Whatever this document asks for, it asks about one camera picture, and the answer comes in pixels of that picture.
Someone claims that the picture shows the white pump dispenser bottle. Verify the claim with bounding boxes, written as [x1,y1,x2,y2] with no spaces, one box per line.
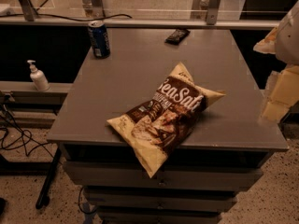
[27,60,50,91]

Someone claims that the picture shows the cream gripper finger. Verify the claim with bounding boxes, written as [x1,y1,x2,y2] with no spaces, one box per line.
[261,101,290,123]
[253,27,278,54]

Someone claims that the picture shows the black floor cables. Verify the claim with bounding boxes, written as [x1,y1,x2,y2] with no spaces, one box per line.
[0,91,55,159]

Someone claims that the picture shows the grey drawer cabinet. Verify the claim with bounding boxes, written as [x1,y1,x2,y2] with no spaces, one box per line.
[49,28,287,224]

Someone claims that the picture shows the blue pepsi can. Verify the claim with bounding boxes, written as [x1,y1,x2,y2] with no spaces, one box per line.
[88,21,110,59]

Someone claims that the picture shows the black cable on ledge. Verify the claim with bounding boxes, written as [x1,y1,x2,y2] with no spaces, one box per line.
[0,12,134,22]

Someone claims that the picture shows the metal window frame rail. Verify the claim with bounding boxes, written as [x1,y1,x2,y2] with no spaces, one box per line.
[0,0,279,30]

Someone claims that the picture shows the bottom grey drawer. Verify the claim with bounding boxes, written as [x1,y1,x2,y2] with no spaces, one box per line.
[97,206,221,224]

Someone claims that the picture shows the black table leg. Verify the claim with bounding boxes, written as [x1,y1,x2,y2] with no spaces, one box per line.
[36,149,61,210]

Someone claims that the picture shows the brown sea salt chip bag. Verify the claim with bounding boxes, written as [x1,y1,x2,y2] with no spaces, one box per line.
[108,63,225,177]

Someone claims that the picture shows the top grey drawer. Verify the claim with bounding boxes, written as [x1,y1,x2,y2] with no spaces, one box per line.
[64,161,263,191]

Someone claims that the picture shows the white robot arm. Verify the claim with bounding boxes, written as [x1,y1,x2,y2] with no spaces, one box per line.
[253,1,299,122]

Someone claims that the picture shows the grey drawer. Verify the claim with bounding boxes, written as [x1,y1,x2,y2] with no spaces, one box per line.
[64,161,263,191]
[84,187,236,213]
[97,206,221,224]

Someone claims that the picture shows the middle grey drawer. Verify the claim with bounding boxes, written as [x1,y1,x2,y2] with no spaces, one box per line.
[84,187,236,213]

